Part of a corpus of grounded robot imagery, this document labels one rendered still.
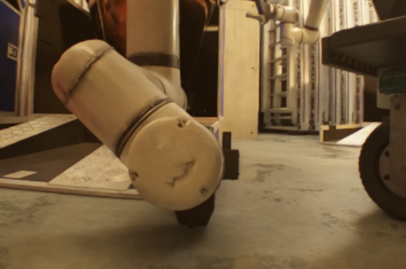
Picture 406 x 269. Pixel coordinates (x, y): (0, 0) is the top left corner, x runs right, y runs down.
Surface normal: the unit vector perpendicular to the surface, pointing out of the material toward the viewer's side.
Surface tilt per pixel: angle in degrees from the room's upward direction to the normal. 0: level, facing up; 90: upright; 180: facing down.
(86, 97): 90
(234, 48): 90
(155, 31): 89
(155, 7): 89
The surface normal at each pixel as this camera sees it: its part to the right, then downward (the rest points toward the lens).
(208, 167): 0.11, -0.15
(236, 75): 0.26, 0.00
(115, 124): -0.23, -0.01
